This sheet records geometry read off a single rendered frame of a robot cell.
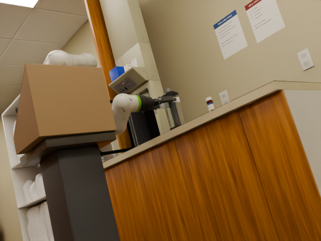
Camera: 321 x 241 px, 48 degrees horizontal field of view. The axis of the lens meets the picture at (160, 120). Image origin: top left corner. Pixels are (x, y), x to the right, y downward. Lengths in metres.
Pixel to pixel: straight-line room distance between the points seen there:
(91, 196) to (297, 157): 0.85
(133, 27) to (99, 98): 1.16
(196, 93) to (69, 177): 1.51
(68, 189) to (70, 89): 0.41
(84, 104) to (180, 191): 0.75
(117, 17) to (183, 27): 0.52
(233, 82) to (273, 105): 1.01
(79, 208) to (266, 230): 0.80
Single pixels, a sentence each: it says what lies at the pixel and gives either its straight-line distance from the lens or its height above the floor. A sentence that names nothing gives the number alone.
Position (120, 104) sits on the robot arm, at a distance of 1.82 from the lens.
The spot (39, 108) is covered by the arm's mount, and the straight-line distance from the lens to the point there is 1.46.
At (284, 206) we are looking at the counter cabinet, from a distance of 1.60.
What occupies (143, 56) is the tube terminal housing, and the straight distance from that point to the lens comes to 2.58.
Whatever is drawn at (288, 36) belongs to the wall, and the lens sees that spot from 2.36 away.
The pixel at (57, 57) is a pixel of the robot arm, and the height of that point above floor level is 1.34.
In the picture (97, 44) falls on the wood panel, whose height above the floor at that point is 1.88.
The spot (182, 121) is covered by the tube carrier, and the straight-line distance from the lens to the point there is 2.03.
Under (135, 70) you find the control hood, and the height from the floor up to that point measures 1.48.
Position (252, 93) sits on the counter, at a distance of 1.58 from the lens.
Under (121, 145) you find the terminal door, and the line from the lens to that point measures 2.58.
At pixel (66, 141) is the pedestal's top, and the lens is 1.47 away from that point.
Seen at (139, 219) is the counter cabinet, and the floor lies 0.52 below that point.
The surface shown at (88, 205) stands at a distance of 1.52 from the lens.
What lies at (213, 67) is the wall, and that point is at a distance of 2.67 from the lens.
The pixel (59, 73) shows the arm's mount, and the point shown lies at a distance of 1.56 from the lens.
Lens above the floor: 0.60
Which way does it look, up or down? 12 degrees up
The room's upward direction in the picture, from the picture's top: 15 degrees counter-clockwise
